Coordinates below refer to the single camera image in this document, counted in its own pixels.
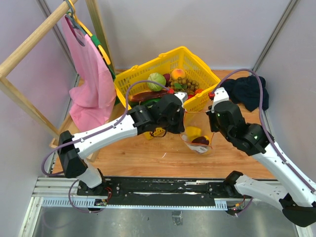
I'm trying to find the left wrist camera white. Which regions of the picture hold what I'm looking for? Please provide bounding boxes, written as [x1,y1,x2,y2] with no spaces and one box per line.
[174,92,188,107]

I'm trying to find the watermelon slice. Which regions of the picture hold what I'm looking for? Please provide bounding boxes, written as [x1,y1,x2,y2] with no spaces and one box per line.
[140,98,160,107]

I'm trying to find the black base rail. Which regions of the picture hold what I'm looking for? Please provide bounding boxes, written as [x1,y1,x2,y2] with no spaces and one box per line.
[77,176,243,206]

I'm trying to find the wooden clothes rack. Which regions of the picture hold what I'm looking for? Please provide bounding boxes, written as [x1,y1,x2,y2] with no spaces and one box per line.
[0,0,117,162]

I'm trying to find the grey clothes hanger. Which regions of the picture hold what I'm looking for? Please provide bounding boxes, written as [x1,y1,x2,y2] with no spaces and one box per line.
[65,0,92,46]

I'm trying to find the clear zip top bag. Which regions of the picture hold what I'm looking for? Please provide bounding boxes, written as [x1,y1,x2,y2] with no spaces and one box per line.
[179,109,214,155]

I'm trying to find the green cabbage back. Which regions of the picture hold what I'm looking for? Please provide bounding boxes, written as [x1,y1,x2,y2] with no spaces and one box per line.
[147,73,166,92]

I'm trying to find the peach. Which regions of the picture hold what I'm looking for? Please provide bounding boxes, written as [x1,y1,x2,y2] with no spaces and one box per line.
[171,68,186,80]

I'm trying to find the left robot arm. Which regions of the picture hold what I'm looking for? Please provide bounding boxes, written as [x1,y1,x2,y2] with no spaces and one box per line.
[57,92,188,196]

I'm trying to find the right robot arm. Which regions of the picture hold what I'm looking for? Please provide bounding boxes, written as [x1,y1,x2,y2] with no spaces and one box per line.
[207,100,316,227]

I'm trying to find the yellow plastic basket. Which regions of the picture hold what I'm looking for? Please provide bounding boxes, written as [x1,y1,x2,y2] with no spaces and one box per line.
[114,45,222,140]

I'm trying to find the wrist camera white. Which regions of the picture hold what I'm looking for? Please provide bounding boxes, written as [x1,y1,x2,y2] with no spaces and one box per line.
[211,87,229,113]
[174,92,188,107]

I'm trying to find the pink shirt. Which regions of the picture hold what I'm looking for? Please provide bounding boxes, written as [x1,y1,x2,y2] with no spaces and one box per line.
[61,15,116,132]

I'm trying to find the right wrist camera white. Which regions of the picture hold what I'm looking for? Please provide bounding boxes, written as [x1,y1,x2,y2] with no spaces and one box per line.
[211,87,229,113]

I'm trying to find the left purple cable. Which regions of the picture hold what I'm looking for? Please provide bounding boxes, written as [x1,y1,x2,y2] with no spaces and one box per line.
[40,80,175,177]

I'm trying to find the purple sweet potato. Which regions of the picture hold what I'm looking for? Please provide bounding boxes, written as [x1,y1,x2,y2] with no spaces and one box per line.
[163,74,171,82]

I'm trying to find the orange fruit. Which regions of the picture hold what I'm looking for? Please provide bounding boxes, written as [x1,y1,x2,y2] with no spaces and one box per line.
[195,89,203,95]

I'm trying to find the yellow clothes hanger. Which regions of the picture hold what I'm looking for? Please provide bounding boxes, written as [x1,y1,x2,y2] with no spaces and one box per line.
[66,0,112,65]

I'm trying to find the dark navy cloth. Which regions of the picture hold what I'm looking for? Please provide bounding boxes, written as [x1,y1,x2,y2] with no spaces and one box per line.
[220,76,260,112]

